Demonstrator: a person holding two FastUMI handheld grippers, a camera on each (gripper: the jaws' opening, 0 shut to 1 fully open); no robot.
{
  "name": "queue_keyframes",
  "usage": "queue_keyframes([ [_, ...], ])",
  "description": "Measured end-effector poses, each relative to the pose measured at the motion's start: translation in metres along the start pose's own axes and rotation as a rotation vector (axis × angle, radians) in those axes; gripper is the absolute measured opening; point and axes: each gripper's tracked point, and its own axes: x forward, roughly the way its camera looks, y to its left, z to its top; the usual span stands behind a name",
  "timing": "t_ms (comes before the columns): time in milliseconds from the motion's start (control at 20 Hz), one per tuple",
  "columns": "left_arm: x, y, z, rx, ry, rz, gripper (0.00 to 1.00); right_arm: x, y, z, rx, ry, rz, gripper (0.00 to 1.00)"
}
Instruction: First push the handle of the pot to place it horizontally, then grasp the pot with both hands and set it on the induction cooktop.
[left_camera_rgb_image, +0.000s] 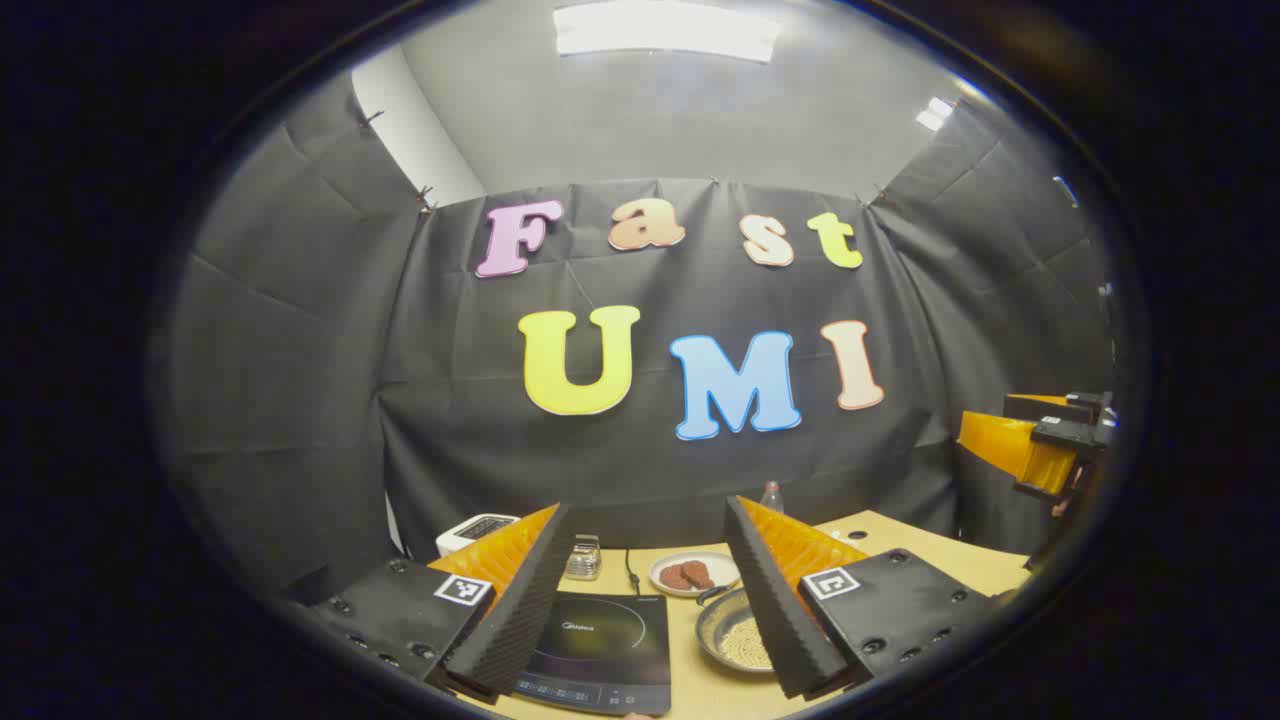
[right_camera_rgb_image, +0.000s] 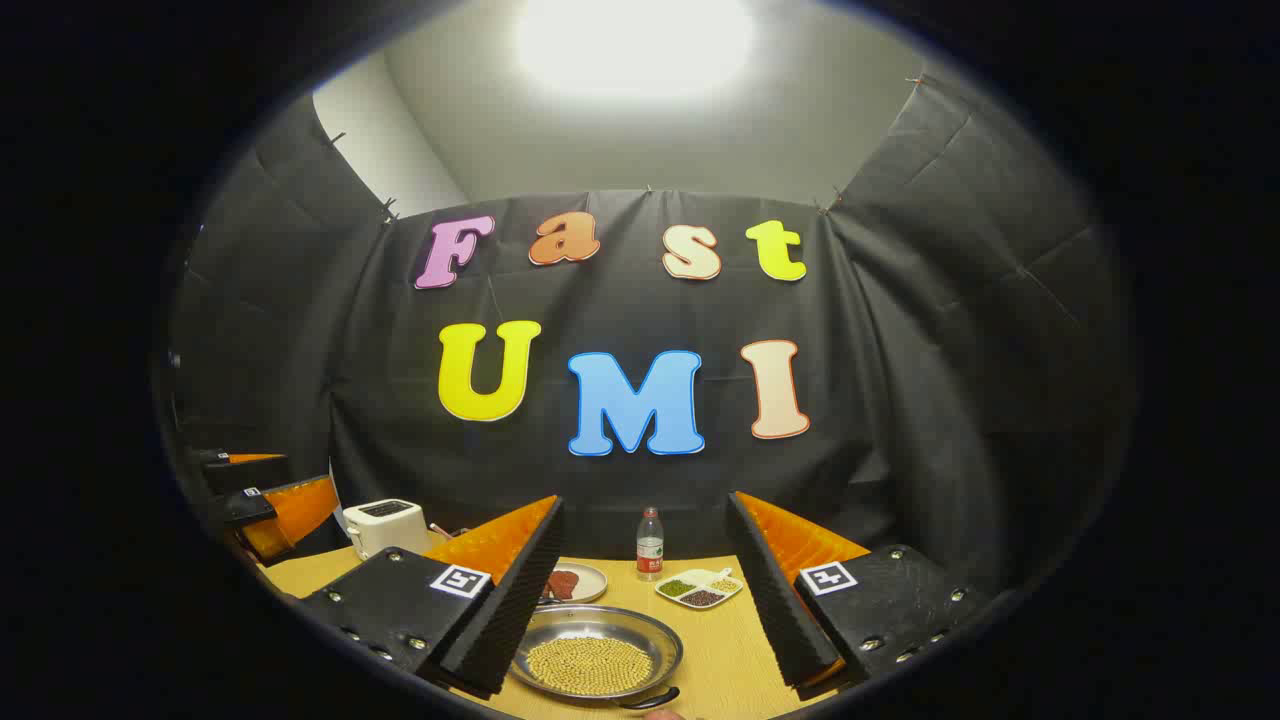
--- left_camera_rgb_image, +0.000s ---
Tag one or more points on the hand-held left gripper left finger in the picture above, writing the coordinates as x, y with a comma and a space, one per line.
520, 620

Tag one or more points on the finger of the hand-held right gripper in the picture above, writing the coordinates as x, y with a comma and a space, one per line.
1010, 445
1040, 405

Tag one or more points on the large ceiling light panel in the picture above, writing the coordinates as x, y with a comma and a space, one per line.
665, 30

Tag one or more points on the brown meat slice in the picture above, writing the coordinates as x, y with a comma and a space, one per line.
698, 574
674, 577

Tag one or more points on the white round plate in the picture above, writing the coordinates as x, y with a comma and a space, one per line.
665, 590

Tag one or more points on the clear bottle with red label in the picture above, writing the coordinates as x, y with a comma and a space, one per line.
772, 498

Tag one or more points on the white toaster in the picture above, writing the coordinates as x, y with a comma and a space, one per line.
475, 530

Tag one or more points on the small ceiling light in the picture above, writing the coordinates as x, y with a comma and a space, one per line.
935, 113

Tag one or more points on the black backdrop cloth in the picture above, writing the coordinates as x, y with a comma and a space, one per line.
450, 400

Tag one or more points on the black induction cooktop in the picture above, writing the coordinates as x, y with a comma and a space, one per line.
600, 650

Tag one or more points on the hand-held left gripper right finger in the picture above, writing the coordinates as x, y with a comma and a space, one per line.
775, 610

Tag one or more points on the pile of soybeans in pot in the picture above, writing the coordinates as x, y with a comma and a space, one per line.
745, 645

